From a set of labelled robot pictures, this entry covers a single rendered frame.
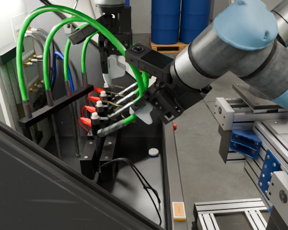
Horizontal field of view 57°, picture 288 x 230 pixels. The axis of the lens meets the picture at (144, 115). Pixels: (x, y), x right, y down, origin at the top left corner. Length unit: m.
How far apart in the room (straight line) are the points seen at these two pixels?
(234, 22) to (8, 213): 0.51
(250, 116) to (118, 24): 0.69
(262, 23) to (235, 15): 0.04
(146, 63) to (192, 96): 0.11
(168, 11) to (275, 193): 4.87
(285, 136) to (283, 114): 0.14
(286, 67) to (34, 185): 0.45
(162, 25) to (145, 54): 4.99
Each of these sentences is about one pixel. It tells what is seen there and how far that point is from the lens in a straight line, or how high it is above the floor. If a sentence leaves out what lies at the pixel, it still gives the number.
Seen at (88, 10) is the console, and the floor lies 1.36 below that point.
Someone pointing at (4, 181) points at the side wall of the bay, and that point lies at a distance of 0.54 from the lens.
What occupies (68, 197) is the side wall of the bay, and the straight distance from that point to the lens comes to 0.52.
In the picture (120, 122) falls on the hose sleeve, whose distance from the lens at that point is 0.66.
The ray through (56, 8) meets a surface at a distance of 0.67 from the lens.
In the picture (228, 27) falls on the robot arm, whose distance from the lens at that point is 0.39.
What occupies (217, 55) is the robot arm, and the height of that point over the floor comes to 1.39.
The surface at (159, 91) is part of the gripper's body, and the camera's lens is 0.51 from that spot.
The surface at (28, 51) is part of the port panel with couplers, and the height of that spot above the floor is 1.23.
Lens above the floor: 1.50
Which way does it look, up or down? 29 degrees down
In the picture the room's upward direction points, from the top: straight up
